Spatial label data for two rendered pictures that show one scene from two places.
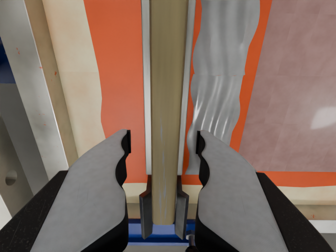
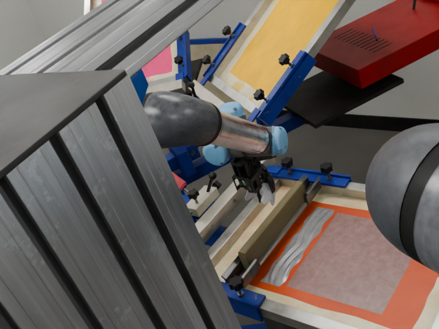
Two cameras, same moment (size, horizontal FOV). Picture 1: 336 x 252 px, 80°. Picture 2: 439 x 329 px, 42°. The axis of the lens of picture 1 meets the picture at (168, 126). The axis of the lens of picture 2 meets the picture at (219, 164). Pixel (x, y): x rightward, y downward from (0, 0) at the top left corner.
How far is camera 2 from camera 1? 1.75 m
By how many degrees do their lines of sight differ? 80
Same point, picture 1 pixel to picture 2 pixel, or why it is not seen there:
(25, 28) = (248, 213)
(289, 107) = (323, 262)
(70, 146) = (224, 249)
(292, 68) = (328, 248)
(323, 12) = (342, 234)
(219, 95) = (295, 249)
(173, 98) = (274, 215)
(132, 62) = not seen: hidden behind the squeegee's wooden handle
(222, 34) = (305, 232)
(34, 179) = not seen: outside the picture
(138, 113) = not seen: hidden behind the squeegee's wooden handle
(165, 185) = (254, 237)
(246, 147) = (296, 275)
